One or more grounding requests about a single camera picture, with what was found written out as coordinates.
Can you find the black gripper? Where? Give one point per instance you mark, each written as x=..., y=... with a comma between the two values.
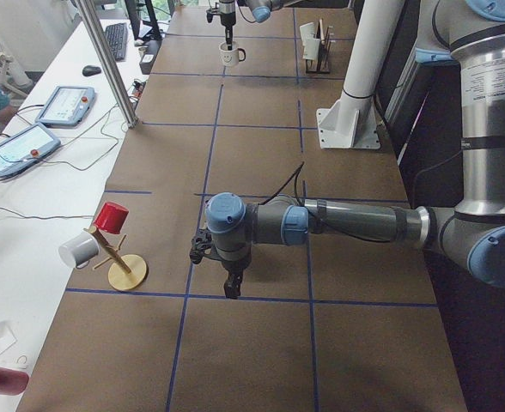
x=234, y=266
x=227, y=17

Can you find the white smiley face mug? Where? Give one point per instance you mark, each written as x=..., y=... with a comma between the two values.
x=231, y=55

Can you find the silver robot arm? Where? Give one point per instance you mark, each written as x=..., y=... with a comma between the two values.
x=261, y=10
x=460, y=215

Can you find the red cup on stand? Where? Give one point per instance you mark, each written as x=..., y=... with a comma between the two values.
x=111, y=218

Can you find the white ribbed mug left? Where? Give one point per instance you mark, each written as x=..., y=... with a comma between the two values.
x=308, y=31

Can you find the white HOME mug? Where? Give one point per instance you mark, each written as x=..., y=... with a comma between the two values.
x=311, y=49

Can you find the wooden mug tree stand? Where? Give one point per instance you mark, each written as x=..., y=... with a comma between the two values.
x=126, y=272

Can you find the black keyboard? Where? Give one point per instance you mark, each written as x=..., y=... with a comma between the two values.
x=116, y=37

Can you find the black computer mouse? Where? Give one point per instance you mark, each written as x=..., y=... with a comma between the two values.
x=91, y=70

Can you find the white mug on stand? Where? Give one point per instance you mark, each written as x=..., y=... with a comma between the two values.
x=77, y=252

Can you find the teach pendant far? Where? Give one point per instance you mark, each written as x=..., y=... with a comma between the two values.
x=66, y=107

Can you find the teach pendant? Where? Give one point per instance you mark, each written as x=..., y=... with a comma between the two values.
x=66, y=107
x=26, y=148

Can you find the teach pendant near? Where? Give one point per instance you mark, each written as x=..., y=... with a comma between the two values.
x=26, y=148

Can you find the red bottle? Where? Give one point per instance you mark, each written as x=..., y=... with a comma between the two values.
x=12, y=382

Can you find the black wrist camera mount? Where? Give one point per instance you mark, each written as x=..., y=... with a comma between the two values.
x=211, y=12

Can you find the black wire mug rack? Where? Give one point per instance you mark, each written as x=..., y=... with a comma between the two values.
x=322, y=65

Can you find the aluminium frame post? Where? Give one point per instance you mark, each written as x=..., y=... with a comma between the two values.
x=95, y=31

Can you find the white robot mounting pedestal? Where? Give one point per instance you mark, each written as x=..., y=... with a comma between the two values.
x=350, y=123

